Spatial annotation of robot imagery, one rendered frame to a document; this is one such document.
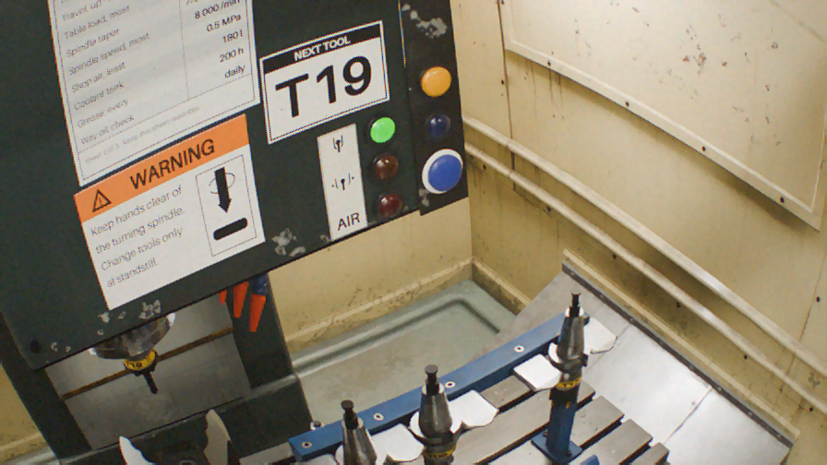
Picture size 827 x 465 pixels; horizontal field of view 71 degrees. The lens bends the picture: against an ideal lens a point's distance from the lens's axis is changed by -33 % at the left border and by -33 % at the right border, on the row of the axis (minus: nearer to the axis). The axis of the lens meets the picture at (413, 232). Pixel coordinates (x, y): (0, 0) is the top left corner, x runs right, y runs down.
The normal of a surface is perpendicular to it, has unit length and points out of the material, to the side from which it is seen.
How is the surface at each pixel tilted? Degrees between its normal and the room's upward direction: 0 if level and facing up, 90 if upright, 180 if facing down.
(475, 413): 0
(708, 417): 24
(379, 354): 0
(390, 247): 90
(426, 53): 90
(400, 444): 0
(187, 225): 90
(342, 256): 90
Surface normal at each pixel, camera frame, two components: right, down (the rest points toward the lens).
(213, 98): 0.53, 0.43
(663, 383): -0.42, -0.62
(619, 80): -0.84, 0.35
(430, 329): -0.08, -0.83
